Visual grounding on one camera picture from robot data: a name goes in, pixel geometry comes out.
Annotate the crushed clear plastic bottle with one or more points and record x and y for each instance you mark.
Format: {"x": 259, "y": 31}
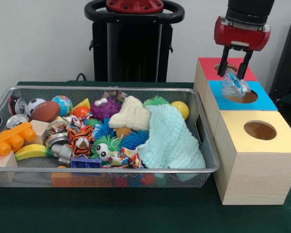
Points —
{"x": 234, "y": 87}

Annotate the yellow ball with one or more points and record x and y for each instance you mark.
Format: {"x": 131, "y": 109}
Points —
{"x": 181, "y": 108}

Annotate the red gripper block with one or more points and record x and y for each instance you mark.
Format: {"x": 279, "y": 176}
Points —
{"x": 242, "y": 35}

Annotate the silver metallic toy piece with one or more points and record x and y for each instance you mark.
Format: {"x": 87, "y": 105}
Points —
{"x": 60, "y": 150}

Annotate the purple spiky ball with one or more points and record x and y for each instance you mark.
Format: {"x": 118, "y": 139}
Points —
{"x": 106, "y": 109}

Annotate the small soccer ball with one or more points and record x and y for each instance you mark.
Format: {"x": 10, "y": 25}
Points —
{"x": 34, "y": 104}

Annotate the yellow toy banana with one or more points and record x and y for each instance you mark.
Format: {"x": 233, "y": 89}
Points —
{"x": 32, "y": 150}

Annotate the light blue knitted cloth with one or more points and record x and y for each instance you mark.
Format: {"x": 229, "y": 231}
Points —
{"x": 171, "y": 142}

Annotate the tiger plush toy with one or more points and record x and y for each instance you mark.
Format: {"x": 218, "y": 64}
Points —
{"x": 81, "y": 140}

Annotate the long orange toy brick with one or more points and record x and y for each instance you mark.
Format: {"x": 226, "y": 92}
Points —
{"x": 12, "y": 140}

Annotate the globe print ball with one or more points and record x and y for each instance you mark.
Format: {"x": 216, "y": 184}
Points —
{"x": 64, "y": 104}

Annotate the blue plastic toy brick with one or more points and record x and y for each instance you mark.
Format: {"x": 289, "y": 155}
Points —
{"x": 86, "y": 163}

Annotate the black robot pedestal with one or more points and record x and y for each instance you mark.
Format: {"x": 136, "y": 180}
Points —
{"x": 133, "y": 48}

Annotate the cream knitted cloth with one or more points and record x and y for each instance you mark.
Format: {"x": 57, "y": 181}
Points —
{"x": 132, "y": 117}

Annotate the wooden box with three holes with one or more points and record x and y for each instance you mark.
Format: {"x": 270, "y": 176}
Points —
{"x": 254, "y": 170}

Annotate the brown toy football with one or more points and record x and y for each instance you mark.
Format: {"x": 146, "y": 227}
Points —
{"x": 46, "y": 111}

